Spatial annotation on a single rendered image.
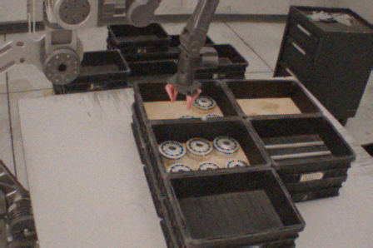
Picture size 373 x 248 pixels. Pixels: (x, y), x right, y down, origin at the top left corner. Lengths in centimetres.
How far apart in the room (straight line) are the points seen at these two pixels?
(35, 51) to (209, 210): 86
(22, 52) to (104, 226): 71
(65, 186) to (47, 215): 17
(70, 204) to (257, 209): 68
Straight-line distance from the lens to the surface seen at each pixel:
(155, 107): 203
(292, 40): 344
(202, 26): 149
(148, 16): 138
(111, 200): 176
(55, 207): 174
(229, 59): 331
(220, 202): 163
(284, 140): 201
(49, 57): 165
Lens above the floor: 195
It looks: 35 degrees down
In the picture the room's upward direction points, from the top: 10 degrees clockwise
